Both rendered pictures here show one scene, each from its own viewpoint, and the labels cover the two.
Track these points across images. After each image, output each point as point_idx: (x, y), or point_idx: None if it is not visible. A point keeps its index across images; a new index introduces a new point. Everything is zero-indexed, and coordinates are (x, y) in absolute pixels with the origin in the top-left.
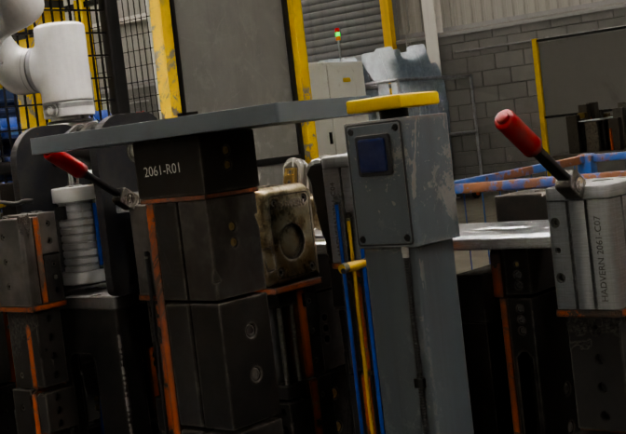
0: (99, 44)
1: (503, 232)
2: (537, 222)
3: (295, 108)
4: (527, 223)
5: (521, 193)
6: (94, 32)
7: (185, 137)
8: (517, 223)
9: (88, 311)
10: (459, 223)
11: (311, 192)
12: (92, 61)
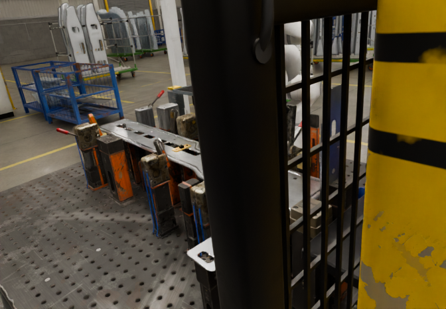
0: (288, 205)
1: (142, 129)
2: (127, 134)
3: (188, 86)
4: (129, 134)
5: (115, 138)
6: (292, 159)
7: None
8: (131, 134)
9: None
10: (136, 140)
11: (177, 117)
12: (309, 235)
